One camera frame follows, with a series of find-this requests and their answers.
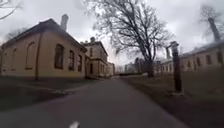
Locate yellow multi-storey building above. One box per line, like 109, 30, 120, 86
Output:
80, 36, 116, 80

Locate grey asphalt road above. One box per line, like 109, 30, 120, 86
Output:
0, 77, 190, 128

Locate large bare tree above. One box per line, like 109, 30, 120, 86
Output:
85, 0, 174, 79

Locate yellow building with arched windows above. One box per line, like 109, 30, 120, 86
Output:
0, 13, 88, 81

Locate robot's own part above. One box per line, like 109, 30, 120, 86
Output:
68, 120, 81, 128

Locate long low yellow building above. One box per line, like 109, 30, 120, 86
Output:
154, 39, 224, 75

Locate dark ground beside building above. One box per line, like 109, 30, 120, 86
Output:
0, 76, 101, 113

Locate bare tree with thick trunk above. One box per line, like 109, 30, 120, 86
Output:
199, 3, 224, 44

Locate bare tree branches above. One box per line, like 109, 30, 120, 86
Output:
0, 0, 24, 21

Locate dark post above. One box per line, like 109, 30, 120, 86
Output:
169, 40, 184, 96

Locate grass verge with post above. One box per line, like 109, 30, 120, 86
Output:
120, 68, 224, 128

